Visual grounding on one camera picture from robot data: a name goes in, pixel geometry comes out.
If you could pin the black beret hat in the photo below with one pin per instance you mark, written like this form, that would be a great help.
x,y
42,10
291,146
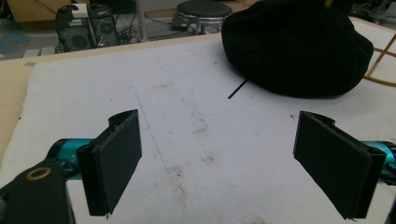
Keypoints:
x,y
295,46

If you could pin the white felt mat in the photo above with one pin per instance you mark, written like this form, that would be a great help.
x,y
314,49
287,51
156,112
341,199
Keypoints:
x,y
199,130

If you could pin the cardboard box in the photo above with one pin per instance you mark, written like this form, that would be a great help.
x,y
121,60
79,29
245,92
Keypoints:
x,y
37,9

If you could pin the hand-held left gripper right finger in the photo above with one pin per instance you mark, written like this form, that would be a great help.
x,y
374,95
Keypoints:
x,y
336,161

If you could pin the white box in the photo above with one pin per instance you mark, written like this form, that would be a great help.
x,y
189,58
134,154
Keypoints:
x,y
79,11

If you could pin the black computer tower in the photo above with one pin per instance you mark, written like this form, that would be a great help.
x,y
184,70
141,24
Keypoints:
x,y
104,26
74,32

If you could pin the round black stool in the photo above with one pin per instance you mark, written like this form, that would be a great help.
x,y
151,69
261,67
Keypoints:
x,y
204,14

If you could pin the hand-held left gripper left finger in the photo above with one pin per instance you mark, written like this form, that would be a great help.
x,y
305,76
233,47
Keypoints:
x,y
112,165

